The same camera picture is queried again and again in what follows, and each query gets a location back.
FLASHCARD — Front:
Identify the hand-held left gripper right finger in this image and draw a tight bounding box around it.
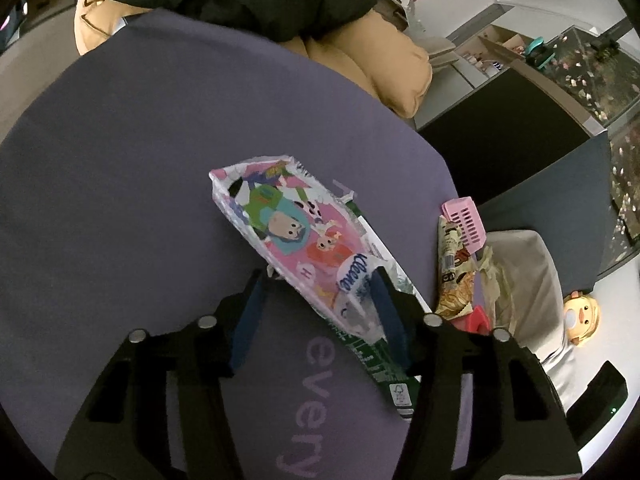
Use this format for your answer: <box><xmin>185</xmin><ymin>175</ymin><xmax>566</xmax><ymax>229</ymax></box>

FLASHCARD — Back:
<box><xmin>370</xmin><ymin>266</ymin><xmax>583</xmax><ymax>480</ymax></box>

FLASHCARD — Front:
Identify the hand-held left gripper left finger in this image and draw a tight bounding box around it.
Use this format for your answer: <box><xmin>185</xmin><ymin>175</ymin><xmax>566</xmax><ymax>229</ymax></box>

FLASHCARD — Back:
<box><xmin>54</xmin><ymin>269</ymin><xmax>273</xmax><ymax>480</ymax></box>

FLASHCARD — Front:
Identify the green white carton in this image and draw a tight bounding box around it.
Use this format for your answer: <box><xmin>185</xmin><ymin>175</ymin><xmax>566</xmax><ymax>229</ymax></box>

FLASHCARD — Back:
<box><xmin>325</xmin><ymin>180</ymin><xmax>433</xmax><ymax>418</ymax></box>

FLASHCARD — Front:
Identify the pink cartoon tissue packet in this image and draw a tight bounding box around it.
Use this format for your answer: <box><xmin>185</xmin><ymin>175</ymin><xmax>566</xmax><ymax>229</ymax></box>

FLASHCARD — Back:
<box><xmin>209</xmin><ymin>157</ymin><xmax>396</xmax><ymax>346</ymax></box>

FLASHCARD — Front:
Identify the pink plastic basket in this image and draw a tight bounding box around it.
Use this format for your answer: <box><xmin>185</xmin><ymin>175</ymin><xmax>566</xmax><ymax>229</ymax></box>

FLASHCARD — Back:
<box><xmin>441</xmin><ymin>196</ymin><xmax>488</xmax><ymax>256</ymax></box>

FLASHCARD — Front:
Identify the brown patterned snack packet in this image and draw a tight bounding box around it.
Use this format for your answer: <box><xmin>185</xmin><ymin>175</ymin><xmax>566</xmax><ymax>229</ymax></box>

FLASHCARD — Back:
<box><xmin>434</xmin><ymin>215</ymin><xmax>476</xmax><ymax>321</ymax></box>

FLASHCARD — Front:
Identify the red snack packet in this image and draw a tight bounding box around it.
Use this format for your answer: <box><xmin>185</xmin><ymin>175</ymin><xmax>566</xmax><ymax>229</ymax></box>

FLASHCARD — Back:
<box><xmin>457</xmin><ymin>305</ymin><xmax>493</xmax><ymax>336</ymax></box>

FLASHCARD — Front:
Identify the beige crumpled bag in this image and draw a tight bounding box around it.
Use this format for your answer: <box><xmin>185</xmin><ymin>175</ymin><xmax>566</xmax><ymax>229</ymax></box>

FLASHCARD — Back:
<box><xmin>477</xmin><ymin>230</ymin><xmax>563</xmax><ymax>361</ymax></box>

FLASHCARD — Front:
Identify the dark cabinet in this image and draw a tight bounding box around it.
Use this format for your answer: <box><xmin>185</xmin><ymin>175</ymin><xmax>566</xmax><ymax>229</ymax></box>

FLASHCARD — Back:
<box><xmin>417</xmin><ymin>65</ymin><xmax>613</xmax><ymax>281</ymax></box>

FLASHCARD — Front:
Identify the tan cushion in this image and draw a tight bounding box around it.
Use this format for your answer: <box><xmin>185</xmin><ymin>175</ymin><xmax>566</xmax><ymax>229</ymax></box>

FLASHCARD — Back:
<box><xmin>74</xmin><ymin>0</ymin><xmax>433</xmax><ymax>118</ymax></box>

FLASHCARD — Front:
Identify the white desk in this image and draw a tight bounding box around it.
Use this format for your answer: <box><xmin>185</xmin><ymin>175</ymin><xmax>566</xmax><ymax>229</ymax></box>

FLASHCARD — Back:
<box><xmin>375</xmin><ymin>0</ymin><xmax>516</xmax><ymax>131</ymax></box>

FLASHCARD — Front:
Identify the cardboard box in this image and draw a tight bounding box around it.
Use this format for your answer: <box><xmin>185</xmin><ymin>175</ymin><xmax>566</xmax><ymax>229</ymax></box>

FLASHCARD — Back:
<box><xmin>472</xmin><ymin>35</ymin><xmax>531</xmax><ymax>68</ymax></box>

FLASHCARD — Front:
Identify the teal object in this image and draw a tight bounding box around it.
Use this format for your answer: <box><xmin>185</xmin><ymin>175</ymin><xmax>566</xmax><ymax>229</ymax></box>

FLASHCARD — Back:
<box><xmin>525</xmin><ymin>36</ymin><xmax>558</xmax><ymax>68</ymax></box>

